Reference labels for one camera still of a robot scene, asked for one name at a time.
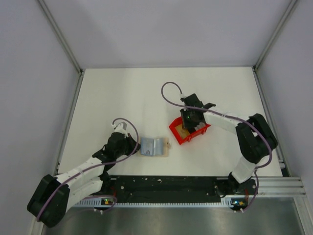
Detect light blue credit card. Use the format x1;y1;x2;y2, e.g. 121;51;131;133
140;137;154;156

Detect red plastic card tray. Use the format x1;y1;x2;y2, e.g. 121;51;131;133
169;117;211;145

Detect grey credit card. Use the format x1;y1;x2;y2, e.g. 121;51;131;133
153;138;164;156

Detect beige card holder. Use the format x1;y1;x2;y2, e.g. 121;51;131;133
138;138;171;157

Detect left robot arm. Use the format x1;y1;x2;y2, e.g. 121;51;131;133
26;132;140;228

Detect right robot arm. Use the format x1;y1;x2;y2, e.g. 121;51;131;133
180;94;278;194

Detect stack of upright cards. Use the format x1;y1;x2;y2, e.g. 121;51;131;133
194;122;205;131

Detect gold credit card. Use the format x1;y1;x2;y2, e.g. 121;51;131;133
175;123;190;139

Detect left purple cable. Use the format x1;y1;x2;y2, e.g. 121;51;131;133
36;118;140;222

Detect purple cable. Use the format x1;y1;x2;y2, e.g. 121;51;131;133
36;118;140;222
160;82;272;169

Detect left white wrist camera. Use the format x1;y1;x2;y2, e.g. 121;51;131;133
112;122;127;135

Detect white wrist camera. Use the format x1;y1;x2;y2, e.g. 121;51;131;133
180;93;186;101
112;122;127;135

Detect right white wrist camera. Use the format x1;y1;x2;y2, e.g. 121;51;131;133
180;93;186;101

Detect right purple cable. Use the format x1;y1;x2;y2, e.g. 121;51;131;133
160;82;272;169

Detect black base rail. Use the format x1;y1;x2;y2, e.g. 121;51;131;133
100;175;256;203

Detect white slotted cable duct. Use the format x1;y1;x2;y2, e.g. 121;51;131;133
73;197;246;209

